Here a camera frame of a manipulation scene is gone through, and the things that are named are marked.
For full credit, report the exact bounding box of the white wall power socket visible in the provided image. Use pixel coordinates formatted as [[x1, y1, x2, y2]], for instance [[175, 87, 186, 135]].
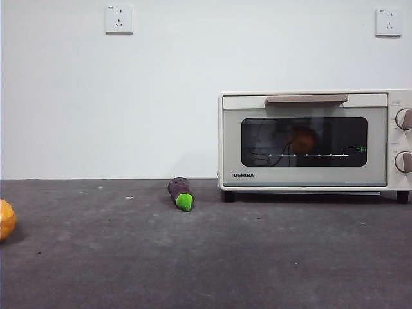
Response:
[[375, 8, 402, 37], [106, 4, 134, 35]]

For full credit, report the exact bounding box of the purple toy eggplant green stem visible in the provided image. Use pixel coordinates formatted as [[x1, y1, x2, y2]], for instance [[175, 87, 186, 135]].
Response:
[[167, 176, 196, 213]]

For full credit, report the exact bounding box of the metal wire oven rack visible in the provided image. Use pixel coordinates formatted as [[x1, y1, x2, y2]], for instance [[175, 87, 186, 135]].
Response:
[[257, 145, 355, 158]]

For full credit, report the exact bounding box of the white Toshiba toaster oven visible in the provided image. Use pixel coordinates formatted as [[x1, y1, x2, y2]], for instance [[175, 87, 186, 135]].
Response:
[[218, 89, 412, 204]]

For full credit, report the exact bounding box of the white oven knob brown grip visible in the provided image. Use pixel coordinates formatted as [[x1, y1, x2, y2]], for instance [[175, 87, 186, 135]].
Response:
[[394, 150, 412, 173], [395, 108, 412, 131]]

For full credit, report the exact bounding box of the yellow corn cob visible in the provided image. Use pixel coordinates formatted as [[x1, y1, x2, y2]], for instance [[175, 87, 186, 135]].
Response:
[[0, 198, 17, 243]]

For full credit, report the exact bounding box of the glass oven door brown handle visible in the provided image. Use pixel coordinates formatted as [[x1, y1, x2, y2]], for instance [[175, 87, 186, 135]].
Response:
[[221, 93, 389, 187]]

